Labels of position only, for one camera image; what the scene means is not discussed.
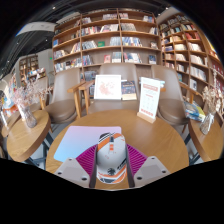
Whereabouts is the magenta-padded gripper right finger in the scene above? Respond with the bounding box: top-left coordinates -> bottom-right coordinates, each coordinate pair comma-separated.
124,143 -> 172,189

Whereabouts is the white orange patterned computer mouse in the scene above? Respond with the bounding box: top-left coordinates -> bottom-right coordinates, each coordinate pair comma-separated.
95,132 -> 128,185

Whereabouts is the white sign on wooden base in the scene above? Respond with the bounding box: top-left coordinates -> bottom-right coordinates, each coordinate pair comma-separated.
136,76 -> 162,124

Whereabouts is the glass vase with dried flowers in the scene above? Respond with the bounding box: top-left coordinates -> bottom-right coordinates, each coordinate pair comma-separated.
199,68 -> 224,136
11,79 -> 51,129

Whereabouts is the wide wooden bookshelf unit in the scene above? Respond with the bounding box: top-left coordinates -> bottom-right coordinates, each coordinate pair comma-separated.
51,8 -> 159,77

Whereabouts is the dark cover book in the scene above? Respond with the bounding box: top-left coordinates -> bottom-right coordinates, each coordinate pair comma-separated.
120,80 -> 138,101

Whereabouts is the curved wooden bookshelf unit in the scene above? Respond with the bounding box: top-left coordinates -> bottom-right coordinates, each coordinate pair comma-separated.
158,13 -> 224,111

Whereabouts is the white framed floral picture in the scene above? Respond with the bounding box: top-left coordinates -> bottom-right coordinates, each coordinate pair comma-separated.
93,74 -> 123,101

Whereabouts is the pink blue gradient mouse pad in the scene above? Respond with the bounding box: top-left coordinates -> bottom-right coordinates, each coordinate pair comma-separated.
53,125 -> 123,163

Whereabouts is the round wooden side table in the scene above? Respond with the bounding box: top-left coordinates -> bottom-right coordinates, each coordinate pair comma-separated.
187,116 -> 224,164
6,109 -> 52,164

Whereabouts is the brown leather wooden armchair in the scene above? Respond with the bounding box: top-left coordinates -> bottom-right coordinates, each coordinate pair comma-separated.
79,62 -> 167,116
39,67 -> 90,125
150,64 -> 201,127

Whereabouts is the small distant wooden bookshelf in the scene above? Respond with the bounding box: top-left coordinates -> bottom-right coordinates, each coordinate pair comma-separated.
18,53 -> 48,86

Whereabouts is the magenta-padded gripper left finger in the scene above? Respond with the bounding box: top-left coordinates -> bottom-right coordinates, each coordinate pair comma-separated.
53,145 -> 98,189

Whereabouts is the stack of colourful books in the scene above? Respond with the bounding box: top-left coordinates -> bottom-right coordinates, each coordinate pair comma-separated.
184,100 -> 207,123

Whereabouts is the colourful book display stand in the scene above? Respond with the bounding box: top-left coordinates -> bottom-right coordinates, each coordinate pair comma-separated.
0,74 -> 21,118

